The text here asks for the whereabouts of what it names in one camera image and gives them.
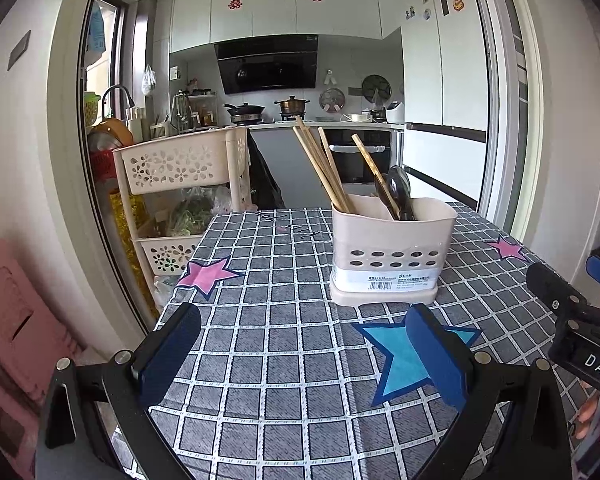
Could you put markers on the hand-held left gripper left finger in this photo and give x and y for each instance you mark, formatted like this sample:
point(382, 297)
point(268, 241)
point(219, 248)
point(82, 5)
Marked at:
point(172, 355)

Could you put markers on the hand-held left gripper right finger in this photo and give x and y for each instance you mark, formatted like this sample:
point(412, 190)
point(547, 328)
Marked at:
point(437, 355)

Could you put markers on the beige plastic utensil holder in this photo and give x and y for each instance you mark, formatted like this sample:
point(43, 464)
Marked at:
point(390, 240)

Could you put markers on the black spoon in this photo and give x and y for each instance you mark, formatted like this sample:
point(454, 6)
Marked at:
point(382, 192)
point(399, 182)

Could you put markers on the person's right hand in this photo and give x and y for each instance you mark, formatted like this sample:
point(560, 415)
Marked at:
point(587, 414)

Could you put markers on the grey checkered star tablecloth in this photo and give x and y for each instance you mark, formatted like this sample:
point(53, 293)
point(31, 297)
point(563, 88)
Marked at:
point(280, 320)

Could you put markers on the gold tinsel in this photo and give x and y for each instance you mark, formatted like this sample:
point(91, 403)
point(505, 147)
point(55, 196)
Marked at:
point(125, 225)

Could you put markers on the bag of green vegetables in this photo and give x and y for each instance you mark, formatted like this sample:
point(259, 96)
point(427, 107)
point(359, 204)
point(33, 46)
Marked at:
point(192, 215)

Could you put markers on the pink plastic stool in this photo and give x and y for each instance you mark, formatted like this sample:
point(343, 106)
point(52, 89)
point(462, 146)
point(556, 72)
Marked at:
point(0, 425)
point(20, 300)

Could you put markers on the beige plastic storage cart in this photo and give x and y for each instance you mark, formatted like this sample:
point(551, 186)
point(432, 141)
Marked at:
point(170, 162)

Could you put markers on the black built-in oven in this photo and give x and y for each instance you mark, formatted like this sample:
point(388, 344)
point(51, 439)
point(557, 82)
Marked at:
point(375, 165)

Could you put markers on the black garbage bag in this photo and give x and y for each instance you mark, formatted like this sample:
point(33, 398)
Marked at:
point(265, 175)

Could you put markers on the red plastic basket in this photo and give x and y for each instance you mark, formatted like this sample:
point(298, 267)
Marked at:
point(102, 165)

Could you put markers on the orange round board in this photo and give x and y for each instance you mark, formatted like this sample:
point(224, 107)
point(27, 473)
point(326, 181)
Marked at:
point(111, 131)

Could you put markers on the white rice cooker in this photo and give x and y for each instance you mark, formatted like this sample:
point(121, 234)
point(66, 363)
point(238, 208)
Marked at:
point(396, 111)

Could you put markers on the glass pitcher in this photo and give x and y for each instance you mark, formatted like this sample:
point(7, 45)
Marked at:
point(182, 110)

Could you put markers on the white refrigerator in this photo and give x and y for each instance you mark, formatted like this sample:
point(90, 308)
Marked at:
point(445, 70)

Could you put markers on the black wok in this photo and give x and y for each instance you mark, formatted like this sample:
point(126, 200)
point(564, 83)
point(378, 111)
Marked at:
point(245, 109)

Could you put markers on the green plastic basket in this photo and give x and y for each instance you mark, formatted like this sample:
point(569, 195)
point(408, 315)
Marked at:
point(92, 107)

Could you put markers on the round dark pan lid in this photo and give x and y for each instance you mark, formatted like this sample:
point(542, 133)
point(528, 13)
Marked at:
point(376, 86)

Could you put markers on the kitchen faucet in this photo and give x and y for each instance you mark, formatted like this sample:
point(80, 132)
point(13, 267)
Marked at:
point(116, 89)

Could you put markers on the hanging plastic bag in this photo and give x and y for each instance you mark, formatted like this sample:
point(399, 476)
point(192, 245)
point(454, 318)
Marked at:
point(148, 81)

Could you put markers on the copper cooking pot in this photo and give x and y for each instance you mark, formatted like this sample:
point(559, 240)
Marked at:
point(291, 105)

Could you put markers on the round grey pan lid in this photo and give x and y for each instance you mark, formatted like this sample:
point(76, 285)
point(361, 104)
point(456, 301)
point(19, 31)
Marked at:
point(331, 99)

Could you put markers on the black range hood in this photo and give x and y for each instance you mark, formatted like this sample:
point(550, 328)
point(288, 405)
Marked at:
point(267, 65)

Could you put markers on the blue hanging cloth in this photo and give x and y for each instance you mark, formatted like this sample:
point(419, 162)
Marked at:
point(96, 27)

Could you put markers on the grey wall switch panel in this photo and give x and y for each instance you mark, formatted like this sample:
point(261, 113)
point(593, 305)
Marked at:
point(20, 49)

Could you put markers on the white wall cabinets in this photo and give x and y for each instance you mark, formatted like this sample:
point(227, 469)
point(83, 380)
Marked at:
point(270, 10)

